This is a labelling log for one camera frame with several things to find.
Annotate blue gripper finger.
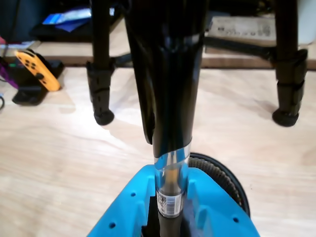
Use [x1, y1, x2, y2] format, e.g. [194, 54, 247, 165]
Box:
[183, 166, 262, 237]
[86, 164, 158, 237]

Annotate black pen with silver ring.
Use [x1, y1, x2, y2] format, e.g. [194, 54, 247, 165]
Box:
[124, 0, 208, 237]

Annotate black mesh pen holder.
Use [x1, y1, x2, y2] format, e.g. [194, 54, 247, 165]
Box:
[189, 152, 251, 219]

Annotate black controller dock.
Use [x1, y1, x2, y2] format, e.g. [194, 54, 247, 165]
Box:
[11, 59, 65, 106]

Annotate black tripod brace bar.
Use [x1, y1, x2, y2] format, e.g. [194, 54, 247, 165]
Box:
[204, 37, 281, 65]
[108, 52, 135, 67]

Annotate orange game controller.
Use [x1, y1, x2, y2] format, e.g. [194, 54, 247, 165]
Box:
[15, 49, 62, 92]

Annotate purple game controller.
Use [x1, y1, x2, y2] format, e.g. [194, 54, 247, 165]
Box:
[0, 61, 20, 90]

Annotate black flat device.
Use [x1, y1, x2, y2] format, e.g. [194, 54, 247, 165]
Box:
[29, 14, 125, 43]

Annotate white printed box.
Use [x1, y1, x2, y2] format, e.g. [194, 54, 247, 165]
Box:
[209, 15, 277, 48]

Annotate blue paper packet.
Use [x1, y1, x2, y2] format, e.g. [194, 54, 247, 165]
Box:
[41, 7, 92, 33]

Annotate white container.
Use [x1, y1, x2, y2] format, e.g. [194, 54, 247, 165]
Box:
[297, 0, 316, 46]

